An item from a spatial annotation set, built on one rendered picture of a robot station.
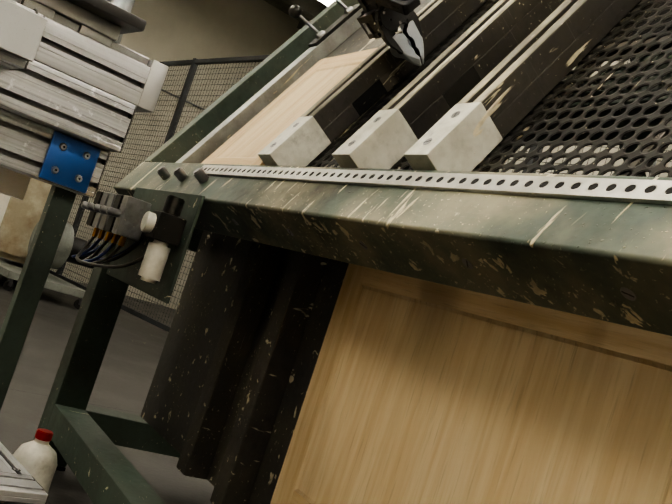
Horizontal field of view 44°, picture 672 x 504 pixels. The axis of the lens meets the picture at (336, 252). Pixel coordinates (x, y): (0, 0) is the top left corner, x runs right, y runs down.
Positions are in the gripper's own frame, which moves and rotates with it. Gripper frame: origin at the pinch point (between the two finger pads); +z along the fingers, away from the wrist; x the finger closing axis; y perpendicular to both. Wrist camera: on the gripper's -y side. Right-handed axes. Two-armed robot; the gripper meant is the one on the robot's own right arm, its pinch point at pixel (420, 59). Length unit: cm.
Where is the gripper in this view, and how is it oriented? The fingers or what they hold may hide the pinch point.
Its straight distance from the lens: 181.3
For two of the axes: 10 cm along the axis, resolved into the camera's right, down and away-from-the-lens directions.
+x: -6.8, 6.7, -3.0
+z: 5.5, 7.4, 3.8
